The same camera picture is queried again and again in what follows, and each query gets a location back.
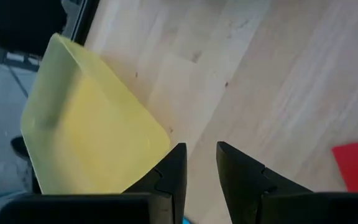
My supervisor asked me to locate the yellow plastic bin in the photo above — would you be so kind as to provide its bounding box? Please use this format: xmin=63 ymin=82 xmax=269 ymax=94
xmin=20 ymin=33 xmax=171 ymax=195

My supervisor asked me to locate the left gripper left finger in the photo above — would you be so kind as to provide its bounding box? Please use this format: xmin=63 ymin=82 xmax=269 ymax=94
xmin=122 ymin=142 xmax=188 ymax=224

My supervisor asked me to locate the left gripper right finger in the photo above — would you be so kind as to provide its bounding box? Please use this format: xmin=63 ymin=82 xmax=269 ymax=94
xmin=216 ymin=141 xmax=313 ymax=224

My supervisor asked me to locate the black aluminium rig frame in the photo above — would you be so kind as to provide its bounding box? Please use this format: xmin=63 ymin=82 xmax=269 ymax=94
xmin=71 ymin=0 xmax=101 ymax=47

